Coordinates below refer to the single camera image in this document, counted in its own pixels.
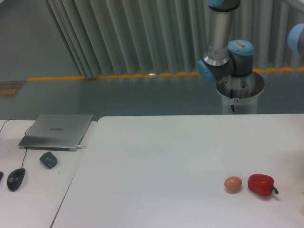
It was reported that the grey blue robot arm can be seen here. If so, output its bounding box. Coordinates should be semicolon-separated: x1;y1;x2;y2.
197;0;304;82

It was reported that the silver closed laptop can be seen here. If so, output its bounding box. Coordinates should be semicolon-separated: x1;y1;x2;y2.
19;114;93;151

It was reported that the black computer mouse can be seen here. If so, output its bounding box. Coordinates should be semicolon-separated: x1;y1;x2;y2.
7;168;26;192

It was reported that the red bell pepper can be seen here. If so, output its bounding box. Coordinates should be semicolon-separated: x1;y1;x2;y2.
247;174;279;197

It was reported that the white usb dongle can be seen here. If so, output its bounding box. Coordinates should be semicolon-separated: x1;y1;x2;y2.
77;145;87;149

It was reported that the grey pleated curtain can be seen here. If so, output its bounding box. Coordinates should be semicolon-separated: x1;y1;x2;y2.
46;0;304;78

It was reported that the brown egg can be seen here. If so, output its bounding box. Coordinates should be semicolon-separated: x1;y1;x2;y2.
224;176;242;192

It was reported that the black pedestal cable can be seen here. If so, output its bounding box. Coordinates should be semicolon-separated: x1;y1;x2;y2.
229;89;236;113

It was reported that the small dark grey gadget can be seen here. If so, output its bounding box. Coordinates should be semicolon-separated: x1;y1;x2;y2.
39;152;57;169

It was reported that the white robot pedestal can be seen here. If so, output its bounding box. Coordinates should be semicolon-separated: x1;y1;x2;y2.
216;72;265;114

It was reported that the black mouse cable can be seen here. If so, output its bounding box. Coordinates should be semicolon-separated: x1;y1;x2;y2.
0;119;36;170

